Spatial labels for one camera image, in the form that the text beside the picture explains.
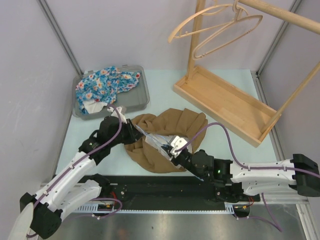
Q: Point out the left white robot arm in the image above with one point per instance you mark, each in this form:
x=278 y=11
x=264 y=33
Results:
x=55 y=201

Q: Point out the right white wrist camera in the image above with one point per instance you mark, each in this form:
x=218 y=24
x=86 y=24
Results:
x=176 y=144

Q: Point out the wooden hanger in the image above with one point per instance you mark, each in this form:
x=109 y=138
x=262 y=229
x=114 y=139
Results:
x=197 y=18
x=241 y=25

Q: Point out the tan brown skirt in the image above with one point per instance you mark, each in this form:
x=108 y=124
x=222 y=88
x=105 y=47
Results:
x=159 y=130

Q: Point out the wooden clothes rack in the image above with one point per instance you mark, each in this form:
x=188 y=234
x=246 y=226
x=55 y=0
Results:
x=244 y=115

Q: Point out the upper wooden hanger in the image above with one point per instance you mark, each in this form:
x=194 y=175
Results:
x=197 y=18

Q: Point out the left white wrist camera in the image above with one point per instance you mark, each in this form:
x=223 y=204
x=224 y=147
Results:
x=117 y=112

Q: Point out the light blue wire hanger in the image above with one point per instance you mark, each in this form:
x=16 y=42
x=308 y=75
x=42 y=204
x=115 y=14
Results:
x=154 y=140

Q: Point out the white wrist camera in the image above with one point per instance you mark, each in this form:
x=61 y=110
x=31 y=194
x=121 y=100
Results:
x=176 y=144
x=117 y=112

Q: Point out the blue floral cloth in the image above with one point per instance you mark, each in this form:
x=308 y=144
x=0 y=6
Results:
x=98 y=89

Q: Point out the grey plastic tray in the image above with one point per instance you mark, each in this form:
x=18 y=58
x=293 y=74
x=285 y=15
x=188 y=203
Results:
x=134 y=100

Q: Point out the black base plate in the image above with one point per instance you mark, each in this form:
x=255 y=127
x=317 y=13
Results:
x=172 y=193

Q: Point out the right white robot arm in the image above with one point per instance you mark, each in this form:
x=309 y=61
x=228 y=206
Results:
x=232 y=180

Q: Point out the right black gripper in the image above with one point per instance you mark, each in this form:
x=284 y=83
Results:
x=168 y=148

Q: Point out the lower wooden hanger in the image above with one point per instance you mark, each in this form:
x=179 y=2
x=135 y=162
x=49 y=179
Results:
x=241 y=25

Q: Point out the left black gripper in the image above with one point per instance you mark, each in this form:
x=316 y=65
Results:
x=133 y=133

